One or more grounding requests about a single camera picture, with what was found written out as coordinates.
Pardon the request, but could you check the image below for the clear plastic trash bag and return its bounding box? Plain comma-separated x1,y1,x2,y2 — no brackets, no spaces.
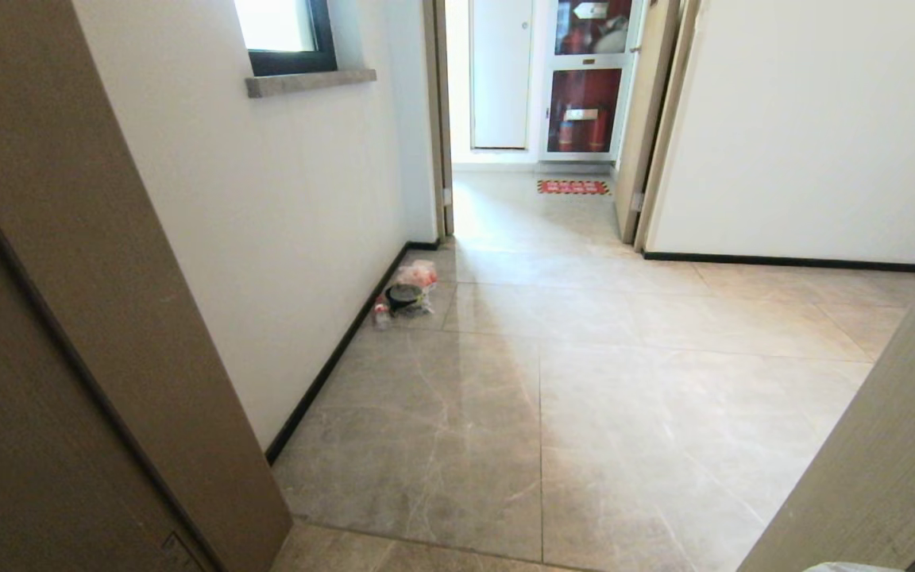
373,260,439,330

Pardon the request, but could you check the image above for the red floor marking sticker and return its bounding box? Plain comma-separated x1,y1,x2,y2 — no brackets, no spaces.
537,179,612,196

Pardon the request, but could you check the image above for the white door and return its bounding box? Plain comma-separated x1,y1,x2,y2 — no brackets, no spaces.
470,0,535,150

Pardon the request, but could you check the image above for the fire extinguisher cabinet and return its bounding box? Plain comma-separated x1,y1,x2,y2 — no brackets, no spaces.
541,0,646,163

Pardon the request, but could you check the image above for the beige open door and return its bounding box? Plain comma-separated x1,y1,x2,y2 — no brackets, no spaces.
613,0,684,245

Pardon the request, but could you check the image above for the grey stone window sill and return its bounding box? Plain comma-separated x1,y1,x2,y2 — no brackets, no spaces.
245,68,377,99

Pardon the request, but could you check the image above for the black framed window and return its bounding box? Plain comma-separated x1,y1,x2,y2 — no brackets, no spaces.
233,0,339,78

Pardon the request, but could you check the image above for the beige door frame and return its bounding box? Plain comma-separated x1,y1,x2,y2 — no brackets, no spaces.
423,0,456,238

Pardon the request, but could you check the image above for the brown wooden door frame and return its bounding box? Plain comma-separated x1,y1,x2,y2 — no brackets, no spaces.
0,0,294,572
735,218,915,572

